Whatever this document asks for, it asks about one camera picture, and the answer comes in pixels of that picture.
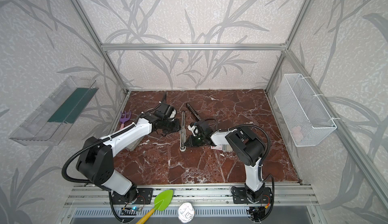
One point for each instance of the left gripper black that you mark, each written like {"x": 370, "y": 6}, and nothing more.
{"x": 169, "y": 125}

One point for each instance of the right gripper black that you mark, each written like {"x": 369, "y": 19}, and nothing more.
{"x": 194, "y": 139}

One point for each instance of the beige stapler black cap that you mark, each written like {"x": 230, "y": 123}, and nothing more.
{"x": 183, "y": 132}

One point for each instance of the white red staple box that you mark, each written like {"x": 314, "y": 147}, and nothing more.
{"x": 222, "y": 148}

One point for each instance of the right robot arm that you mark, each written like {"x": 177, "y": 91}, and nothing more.
{"x": 249, "y": 142}

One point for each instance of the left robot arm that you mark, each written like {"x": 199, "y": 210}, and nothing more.
{"x": 94, "y": 163}

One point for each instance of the grey rectangular block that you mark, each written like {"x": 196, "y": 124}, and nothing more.
{"x": 132, "y": 146}

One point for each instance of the purple pink toy rake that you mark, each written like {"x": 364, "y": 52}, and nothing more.
{"x": 125, "y": 117}

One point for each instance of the green plastic toy shovel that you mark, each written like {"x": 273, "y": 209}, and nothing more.
{"x": 161, "y": 202}

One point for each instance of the crumpled white paper cup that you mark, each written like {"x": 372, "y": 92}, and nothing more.
{"x": 186, "y": 213}

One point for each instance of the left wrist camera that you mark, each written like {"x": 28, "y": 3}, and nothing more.
{"x": 165, "y": 111}

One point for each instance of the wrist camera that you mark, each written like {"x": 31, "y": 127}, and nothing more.
{"x": 165, "y": 111}
{"x": 200, "y": 128}

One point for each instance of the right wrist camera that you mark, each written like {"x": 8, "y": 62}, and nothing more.
{"x": 200, "y": 128}

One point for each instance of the aluminium front rail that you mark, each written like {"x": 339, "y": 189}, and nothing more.
{"x": 285, "y": 194}

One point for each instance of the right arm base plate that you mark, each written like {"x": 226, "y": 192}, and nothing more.
{"x": 240, "y": 196}

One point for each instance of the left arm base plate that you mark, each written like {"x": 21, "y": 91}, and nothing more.
{"x": 143, "y": 197}

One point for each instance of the white wire mesh basket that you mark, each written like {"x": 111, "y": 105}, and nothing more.
{"x": 307, "y": 119}

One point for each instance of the clear plastic wall tray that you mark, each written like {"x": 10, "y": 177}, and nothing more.
{"x": 51, "y": 121}

